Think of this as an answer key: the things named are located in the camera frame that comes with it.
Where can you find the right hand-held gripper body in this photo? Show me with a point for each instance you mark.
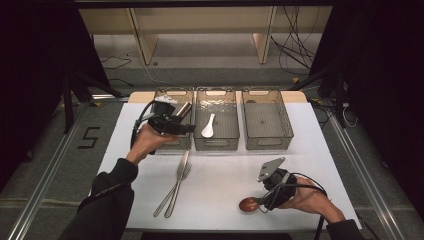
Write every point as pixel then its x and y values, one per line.
pixel 281 186

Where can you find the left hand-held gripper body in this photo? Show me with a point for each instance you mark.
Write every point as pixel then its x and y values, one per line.
pixel 165 111

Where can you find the smoky clear plastic bin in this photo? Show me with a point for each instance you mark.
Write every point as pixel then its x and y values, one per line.
pixel 173 145
pixel 226 133
pixel 266 130

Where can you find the white ceramic spoon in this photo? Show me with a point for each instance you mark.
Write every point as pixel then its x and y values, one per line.
pixel 208 131

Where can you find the brown wooden spoon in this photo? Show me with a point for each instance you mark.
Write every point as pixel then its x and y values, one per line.
pixel 249 205

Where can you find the metal fork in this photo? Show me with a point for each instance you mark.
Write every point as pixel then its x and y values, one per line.
pixel 166 201

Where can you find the person's right hand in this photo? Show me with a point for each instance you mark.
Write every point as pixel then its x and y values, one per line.
pixel 310 200

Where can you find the person's left hand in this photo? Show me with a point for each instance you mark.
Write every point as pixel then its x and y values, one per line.
pixel 146 143

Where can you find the black metal stand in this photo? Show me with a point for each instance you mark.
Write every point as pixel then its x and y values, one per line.
pixel 339 100
pixel 68 106

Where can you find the black curtain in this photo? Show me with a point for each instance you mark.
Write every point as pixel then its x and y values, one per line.
pixel 383 83
pixel 33 66

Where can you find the light wooden desk frame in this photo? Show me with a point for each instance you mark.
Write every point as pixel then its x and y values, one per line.
pixel 141 40

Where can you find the aluminium floor rail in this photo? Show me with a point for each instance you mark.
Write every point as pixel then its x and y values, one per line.
pixel 43 186
pixel 370 183

